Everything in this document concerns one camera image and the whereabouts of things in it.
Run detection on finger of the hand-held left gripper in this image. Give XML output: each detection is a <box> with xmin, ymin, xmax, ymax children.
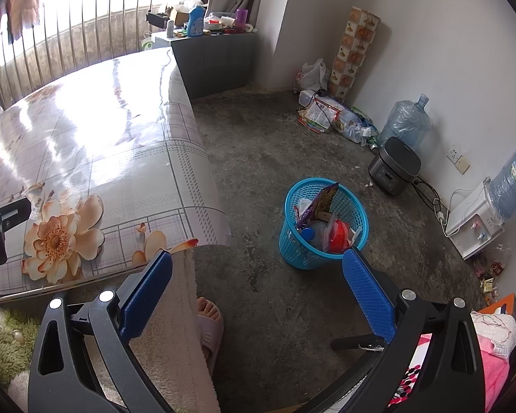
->
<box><xmin>0</xmin><ymin>198</ymin><xmax>32</xmax><ymax>237</ymax></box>

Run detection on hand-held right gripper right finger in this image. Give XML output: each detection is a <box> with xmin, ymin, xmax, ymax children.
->
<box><xmin>301</xmin><ymin>248</ymin><xmax>486</xmax><ymax>413</ymax></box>

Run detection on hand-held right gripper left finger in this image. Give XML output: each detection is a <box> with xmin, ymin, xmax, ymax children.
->
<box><xmin>28</xmin><ymin>250</ymin><xmax>185</xmax><ymax>413</ymax></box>

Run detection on red wrapper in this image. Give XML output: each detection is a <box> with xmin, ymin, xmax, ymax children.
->
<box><xmin>327</xmin><ymin>219</ymin><xmax>354</xmax><ymax>254</ymax></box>

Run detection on blue plastic mesh basket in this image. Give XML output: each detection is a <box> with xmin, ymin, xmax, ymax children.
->
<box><xmin>279</xmin><ymin>177</ymin><xmax>369</xmax><ymax>271</ymax></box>

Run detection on clear plastic bottle blue cap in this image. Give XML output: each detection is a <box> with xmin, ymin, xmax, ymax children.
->
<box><xmin>300</xmin><ymin>220</ymin><xmax>327</xmax><ymax>251</ymax></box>

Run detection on purple yellow snack wrapper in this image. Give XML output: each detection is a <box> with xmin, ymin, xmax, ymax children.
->
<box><xmin>295</xmin><ymin>182</ymin><xmax>341</xmax><ymax>230</ymax></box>

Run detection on person's foot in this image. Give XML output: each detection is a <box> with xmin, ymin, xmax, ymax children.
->
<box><xmin>196</xmin><ymin>296</ymin><xmax>223</xmax><ymax>324</ymax></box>

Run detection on pink slipper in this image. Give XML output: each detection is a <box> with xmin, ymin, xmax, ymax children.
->
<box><xmin>196</xmin><ymin>309</ymin><xmax>225</xmax><ymax>367</ymax></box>

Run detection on pink black floral cloth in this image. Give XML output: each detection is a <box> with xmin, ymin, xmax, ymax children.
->
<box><xmin>386</xmin><ymin>330</ymin><xmax>436</xmax><ymax>406</ymax></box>

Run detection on green fluffy cloth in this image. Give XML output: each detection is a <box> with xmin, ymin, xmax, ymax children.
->
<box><xmin>0</xmin><ymin>305</ymin><xmax>42</xmax><ymax>397</ymax></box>

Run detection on white water dispenser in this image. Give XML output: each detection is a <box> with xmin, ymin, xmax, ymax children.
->
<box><xmin>444</xmin><ymin>180</ymin><xmax>506</xmax><ymax>261</ymax></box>

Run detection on scattered snack wrappers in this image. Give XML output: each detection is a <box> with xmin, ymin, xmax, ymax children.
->
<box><xmin>472</xmin><ymin>246</ymin><xmax>513</xmax><ymax>307</ymax></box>

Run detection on dark grey rice cooker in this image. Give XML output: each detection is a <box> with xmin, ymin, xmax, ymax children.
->
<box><xmin>366</xmin><ymin>136</ymin><xmax>422</xmax><ymax>197</ymax></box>

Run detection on orange box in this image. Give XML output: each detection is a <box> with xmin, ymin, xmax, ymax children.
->
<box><xmin>476</xmin><ymin>293</ymin><xmax>516</xmax><ymax>316</ymax></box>

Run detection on white lace cloth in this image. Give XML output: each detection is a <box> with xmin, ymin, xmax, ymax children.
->
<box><xmin>472</xmin><ymin>310</ymin><xmax>516</xmax><ymax>359</ymax></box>

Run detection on pile of clear plastic bags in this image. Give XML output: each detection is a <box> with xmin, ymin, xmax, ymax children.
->
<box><xmin>332</xmin><ymin>104</ymin><xmax>378</xmax><ymax>146</ymax></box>

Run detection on empty blue water jug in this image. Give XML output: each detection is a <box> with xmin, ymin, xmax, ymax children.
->
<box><xmin>376</xmin><ymin>93</ymin><xmax>433</xmax><ymax>149</ymax></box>

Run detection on blue dispenser water bottle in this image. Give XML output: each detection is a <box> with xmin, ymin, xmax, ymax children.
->
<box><xmin>487</xmin><ymin>138</ymin><xmax>516</xmax><ymax>221</ymax></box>

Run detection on printed paper packet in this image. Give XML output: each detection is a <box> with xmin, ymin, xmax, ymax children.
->
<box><xmin>298</xmin><ymin>98</ymin><xmax>343</xmax><ymax>133</ymax></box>

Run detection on metal balcony railing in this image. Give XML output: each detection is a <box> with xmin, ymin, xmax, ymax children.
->
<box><xmin>0</xmin><ymin>0</ymin><xmax>199</xmax><ymax>109</ymax></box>

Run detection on pink hanging jacket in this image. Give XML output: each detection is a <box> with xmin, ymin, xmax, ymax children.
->
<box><xmin>6</xmin><ymin>0</ymin><xmax>44</xmax><ymax>32</ymax></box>

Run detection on white plastic bag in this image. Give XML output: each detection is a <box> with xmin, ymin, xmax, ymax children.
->
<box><xmin>294</xmin><ymin>57</ymin><xmax>330</xmax><ymax>94</ymax></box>

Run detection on grey cabinet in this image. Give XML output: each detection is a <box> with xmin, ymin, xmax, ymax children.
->
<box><xmin>171</xmin><ymin>32</ymin><xmax>261</xmax><ymax>101</ymax></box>

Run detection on open cardboard box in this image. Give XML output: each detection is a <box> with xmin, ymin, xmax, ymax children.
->
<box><xmin>171</xmin><ymin>2</ymin><xmax>195</xmax><ymax>27</ymax></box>

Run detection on blue detergent bottle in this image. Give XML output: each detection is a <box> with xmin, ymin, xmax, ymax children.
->
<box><xmin>186</xmin><ymin>5</ymin><xmax>206</xmax><ymax>37</ymax></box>

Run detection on black power cable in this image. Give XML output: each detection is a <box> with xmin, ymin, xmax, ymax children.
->
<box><xmin>412</xmin><ymin>176</ymin><xmax>447</xmax><ymax>221</ymax></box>

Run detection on white cable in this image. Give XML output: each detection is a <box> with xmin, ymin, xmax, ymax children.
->
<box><xmin>433</xmin><ymin>188</ymin><xmax>474</xmax><ymax>238</ymax></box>

